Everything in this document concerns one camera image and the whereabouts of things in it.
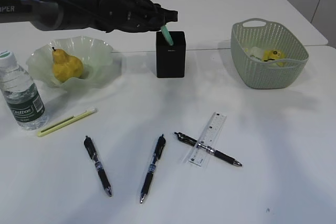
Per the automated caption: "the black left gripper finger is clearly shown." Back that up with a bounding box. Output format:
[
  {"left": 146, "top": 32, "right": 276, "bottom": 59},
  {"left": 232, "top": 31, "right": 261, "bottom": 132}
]
[
  {"left": 151, "top": 3, "right": 178, "bottom": 26},
  {"left": 139, "top": 23, "right": 164, "bottom": 33}
]

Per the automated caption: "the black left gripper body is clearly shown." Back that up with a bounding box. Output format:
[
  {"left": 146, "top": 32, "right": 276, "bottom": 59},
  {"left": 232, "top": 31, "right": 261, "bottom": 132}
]
[{"left": 98, "top": 0, "right": 153, "bottom": 33}]

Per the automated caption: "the teal white utility knife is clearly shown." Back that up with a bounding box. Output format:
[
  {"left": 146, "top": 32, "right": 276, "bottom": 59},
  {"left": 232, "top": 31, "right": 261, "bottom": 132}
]
[{"left": 161, "top": 25, "right": 174, "bottom": 46}]

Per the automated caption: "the yellow pear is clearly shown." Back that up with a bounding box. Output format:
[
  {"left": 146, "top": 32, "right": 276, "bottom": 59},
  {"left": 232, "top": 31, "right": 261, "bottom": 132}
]
[{"left": 52, "top": 47, "right": 83, "bottom": 82}]

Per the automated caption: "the yellow white waste paper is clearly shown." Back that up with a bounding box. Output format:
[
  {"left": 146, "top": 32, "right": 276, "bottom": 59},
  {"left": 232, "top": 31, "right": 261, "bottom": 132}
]
[{"left": 244, "top": 46, "right": 286, "bottom": 62}]

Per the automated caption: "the yellow-green utility knife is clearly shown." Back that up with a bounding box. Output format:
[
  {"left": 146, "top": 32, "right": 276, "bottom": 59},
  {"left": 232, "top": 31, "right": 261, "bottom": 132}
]
[{"left": 37, "top": 108, "right": 98, "bottom": 137}]

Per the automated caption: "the clear plastic water bottle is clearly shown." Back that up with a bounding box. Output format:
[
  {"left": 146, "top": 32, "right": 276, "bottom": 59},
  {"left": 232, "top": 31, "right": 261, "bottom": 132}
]
[{"left": 1, "top": 50, "right": 48, "bottom": 131}]

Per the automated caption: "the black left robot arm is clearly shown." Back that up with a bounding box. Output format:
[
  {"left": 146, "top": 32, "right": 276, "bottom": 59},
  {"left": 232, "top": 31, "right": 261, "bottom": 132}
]
[{"left": 1, "top": 0, "right": 178, "bottom": 33}]

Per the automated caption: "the black square pen holder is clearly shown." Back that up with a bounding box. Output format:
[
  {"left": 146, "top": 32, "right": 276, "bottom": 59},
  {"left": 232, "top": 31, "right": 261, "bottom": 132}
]
[{"left": 156, "top": 31, "right": 186, "bottom": 78}]

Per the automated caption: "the pale green wavy glass plate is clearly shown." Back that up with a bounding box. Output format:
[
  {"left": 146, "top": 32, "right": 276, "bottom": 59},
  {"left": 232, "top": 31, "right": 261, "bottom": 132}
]
[{"left": 26, "top": 36, "right": 120, "bottom": 91}]

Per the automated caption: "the green woven plastic basket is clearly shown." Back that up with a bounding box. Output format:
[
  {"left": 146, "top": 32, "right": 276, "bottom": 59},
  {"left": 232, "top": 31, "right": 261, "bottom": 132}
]
[{"left": 230, "top": 18, "right": 309, "bottom": 89}]

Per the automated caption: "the blue black gel pen middle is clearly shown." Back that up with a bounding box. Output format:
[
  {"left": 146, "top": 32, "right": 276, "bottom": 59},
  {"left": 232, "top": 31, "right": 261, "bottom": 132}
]
[{"left": 139, "top": 134, "right": 166, "bottom": 204}]

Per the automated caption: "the clear plastic ruler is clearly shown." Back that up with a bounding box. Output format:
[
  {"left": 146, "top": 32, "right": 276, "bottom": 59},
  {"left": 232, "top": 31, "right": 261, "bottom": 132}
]
[{"left": 185, "top": 112, "right": 226, "bottom": 167}]

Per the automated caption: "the black gel pen left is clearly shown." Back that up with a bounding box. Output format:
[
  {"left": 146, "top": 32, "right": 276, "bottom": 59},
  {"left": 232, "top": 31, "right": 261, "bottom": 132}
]
[{"left": 83, "top": 135, "right": 113, "bottom": 197}]

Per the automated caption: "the black gel pen on ruler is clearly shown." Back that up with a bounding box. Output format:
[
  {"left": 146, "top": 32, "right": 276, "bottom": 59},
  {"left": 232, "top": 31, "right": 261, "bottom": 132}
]
[{"left": 174, "top": 132, "right": 243, "bottom": 167}]

